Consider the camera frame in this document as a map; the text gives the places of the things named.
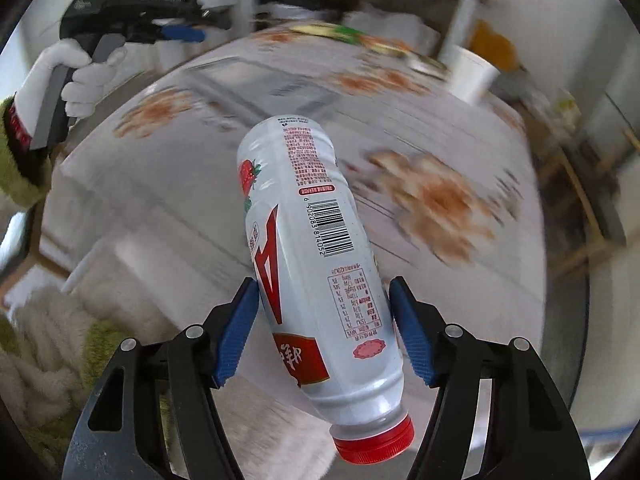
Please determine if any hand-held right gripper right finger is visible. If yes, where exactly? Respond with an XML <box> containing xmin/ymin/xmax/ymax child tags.
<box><xmin>389</xmin><ymin>276</ymin><xmax>591</xmax><ymax>480</ymax></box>

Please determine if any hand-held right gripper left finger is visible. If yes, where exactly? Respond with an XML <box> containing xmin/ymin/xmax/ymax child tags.
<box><xmin>65</xmin><ymin>277</ymin><xmax>261</xmax><ymax>480</ymax></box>

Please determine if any white bottle with red cap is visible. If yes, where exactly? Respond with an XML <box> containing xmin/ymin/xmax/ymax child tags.
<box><xmin>236</xmin><ymin>116</ymin><xmax>416</xmax><ymax>463</ymax></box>

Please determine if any person's left forearm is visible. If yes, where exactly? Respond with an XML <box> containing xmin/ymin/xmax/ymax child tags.
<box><xmin>0</xmin><ymin>91</ymin><xmax>57</xmax><ymax>208</ymax></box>

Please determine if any person's left hand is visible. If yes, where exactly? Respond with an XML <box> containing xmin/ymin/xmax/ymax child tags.
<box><xmin>22</xmin><ymin>40</ymin><xmax>128</xmax><ymax>118</ymax></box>

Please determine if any floral tablecloth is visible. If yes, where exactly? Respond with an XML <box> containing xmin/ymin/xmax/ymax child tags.
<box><xmin>40</xmin><ymin>25</ymin><xmax>548</xmax><ymax>461</ymax></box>

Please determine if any green and yellow packet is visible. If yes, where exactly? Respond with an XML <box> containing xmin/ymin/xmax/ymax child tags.
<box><xmin>290</xmin><ymin>22</ymin><xmax>446</xmax><ymax>73</ymax></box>

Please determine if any fluffy white blanket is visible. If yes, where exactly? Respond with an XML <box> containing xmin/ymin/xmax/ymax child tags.
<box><xmin>0</xmin><ymin>287</ymin><xmax>166</xmax><ymax>466</ymax></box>

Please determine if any wooden chair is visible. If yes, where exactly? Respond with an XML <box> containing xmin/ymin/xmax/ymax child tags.
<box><xmin>530</xmin><ymin>125</ymin><xmax>631</xmax><ymax>276</ymax></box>

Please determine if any white paper cup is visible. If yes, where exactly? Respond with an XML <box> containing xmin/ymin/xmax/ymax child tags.
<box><xmin>447</xmin><ymin>45</ymin><xmax>501</xmax><ymax>106</ymax></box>

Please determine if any yellow bag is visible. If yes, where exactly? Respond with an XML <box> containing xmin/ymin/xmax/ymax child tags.
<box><xmin>470</xmin><ymin>20</ymin><xmax>518</xmax><ymax>73</ymax></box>

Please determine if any white shelf frame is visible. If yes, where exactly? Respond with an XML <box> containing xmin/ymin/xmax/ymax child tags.
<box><xmin>235</xmin><ymin>0</ymin><xmax>481</xmax><ymax>56</ymax></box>

